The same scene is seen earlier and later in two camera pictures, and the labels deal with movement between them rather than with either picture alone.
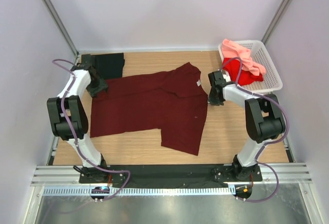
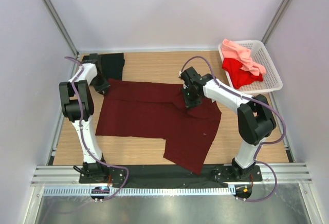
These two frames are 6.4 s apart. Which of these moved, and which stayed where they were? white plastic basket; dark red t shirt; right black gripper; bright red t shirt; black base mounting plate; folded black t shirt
Moved: dark red t shirt; right black gripper
Stayed: bright red t shirt; black base mounting plate; folded black t shirt; white plastic basket
